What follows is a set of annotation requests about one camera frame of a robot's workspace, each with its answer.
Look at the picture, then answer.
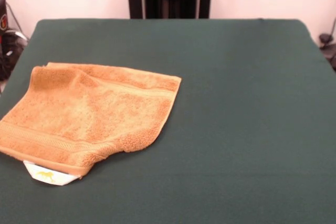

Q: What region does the orange terry towel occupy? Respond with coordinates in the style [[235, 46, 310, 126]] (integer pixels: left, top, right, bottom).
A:
[[0, 62, 182, 187]]

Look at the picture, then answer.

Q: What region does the black cable bundle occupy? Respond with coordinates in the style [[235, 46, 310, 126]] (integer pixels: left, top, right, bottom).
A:
[[0, 31, 28, 81]]

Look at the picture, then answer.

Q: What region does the small black adapter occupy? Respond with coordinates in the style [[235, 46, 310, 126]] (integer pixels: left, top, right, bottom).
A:
[[319, 33, 332, 49]]

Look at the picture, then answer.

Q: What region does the dark green table cloth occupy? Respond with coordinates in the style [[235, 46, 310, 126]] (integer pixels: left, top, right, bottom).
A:
[[0, 18, 336, 224]]

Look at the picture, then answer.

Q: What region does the thin grey cable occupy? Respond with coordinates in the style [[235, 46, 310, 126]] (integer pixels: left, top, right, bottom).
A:
[[5, 1, 23, 35]]

